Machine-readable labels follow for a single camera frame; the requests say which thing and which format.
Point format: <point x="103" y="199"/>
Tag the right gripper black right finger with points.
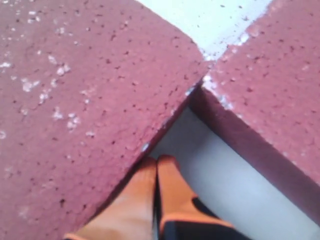
<point x="182" y="214"/>

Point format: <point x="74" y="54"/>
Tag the right gripper orange-tipped left finger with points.
<point x="131" y="215"/>

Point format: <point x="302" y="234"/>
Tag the red brick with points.
<point x="263" y="99"/>
<point x="85" y="87"/>

